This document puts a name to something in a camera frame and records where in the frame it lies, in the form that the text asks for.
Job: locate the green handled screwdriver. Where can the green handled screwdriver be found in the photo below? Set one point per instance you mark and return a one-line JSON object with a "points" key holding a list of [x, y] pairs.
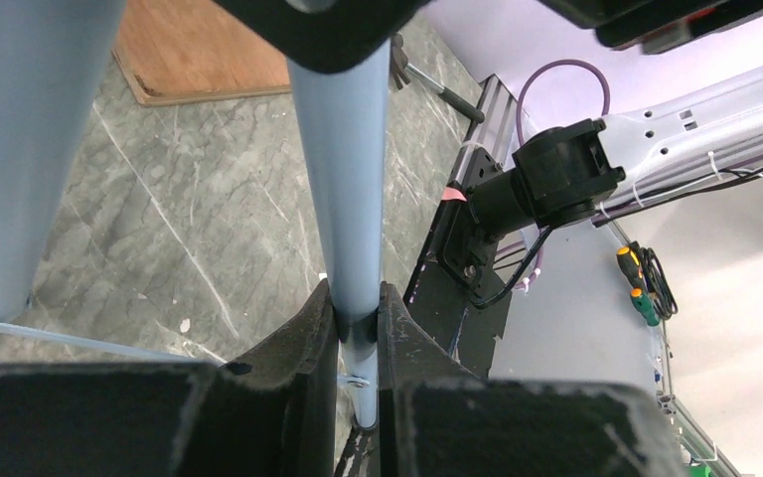
{"points": [[643, 304]]}

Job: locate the wooden board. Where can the wooden board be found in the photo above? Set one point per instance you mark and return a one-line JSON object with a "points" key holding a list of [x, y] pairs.
{"points": [[176, 52]]}

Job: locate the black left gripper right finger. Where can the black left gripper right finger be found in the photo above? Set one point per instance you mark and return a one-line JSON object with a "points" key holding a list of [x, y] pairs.
{"points": [[437, 419]]}

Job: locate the black handled hammer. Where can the black handled hammer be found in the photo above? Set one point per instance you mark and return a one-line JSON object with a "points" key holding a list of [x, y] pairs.
{"points": [[402, 71]]}

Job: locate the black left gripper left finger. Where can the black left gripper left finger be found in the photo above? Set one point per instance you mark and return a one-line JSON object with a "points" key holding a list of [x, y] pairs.
{"points": [[269, 412]]}

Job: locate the light blue music stand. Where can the light blue music stand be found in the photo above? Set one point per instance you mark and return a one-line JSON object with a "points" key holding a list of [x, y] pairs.
{"points": [[51, 57]]}

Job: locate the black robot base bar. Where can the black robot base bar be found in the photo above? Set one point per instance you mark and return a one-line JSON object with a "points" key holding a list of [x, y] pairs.
{"points": [[455, 268]]}

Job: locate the yellow handled screwdriver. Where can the yellow handled screwdriver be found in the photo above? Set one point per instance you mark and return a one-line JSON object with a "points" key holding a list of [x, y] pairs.
{"points": [[631, 267]]}

